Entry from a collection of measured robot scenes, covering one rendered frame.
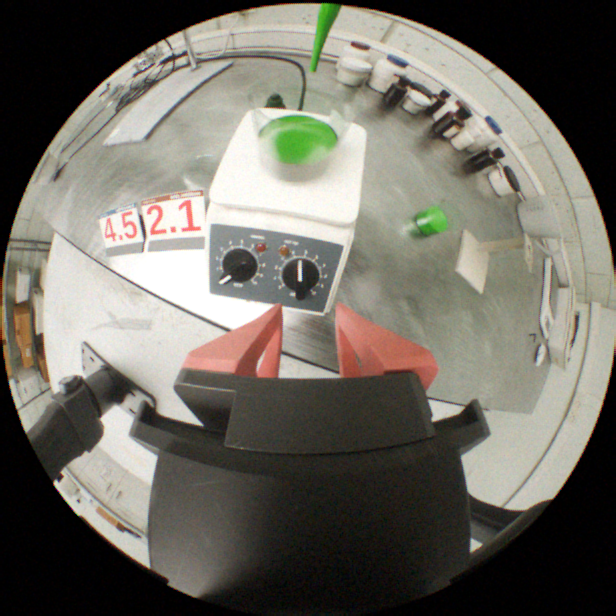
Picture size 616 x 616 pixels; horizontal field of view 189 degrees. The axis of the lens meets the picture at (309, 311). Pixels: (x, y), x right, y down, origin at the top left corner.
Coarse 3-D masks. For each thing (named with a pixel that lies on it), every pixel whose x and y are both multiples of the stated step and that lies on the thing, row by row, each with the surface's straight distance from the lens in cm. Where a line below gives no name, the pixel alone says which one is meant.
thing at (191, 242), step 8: (176, 192) 26; (144, 216) 29; (200, 232) 26; (152, 240) 30; (160, 240) 29; (168, 240) 28; (176, 240) 27; (184, 240) 27; (192, 240) 26; (200, 240) 26; (152, 248) 29; (160, 248) 29; (168, 248) 28; (176, 248) 27; (184, 248) 27; (192, 248) 26; (200, 248) 26
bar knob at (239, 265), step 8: (224, 256) 19; (232, 256) 19; (240, 256) 19; (248, 256) 18; (224, 264) 19; (232, 264) 19; (240, 264) 17; (248, 264) 17; (224, 272) 19; (232, 272) 18; (240, 272) 18; (248, 272) 19; (224, 280) 18; (232, 280) 20; (240, 280) 20
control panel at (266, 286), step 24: (216, 240) 19; (240, 240) 19; (264, 240) 18; (288, 240) 18; (312, 240) 18; (216, 264) 20; (264, 264) 19; (336, 264) 19; (216, 288) 21; (240, 288) 21; (264, 288) 20; (288, 288) 20; (312, 288) 20
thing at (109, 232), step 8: (112, 216) 33; (120, 216) 32; (128, 216) 31; (104, 224) 35; (112, 224) 34; (120, 224) 32; (128, 224) 31; (136, 224) 30; (104, 232) 36; (112, 232) 34; (120, 232) 33; (128, 232) 32; (136, 232) 31; (112, 240) 35; (120, 240) 34
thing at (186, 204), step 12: (156, 204) 27; (168, 204) 26; (180, 204) 25; (192, 204) 25; (156, 216) 28; (168, 216) 27; (180, 216) 26; (192, 216) 25; (156, 228) 28; (168, 228) 27; (180, 228) 27; (192, 228) 26
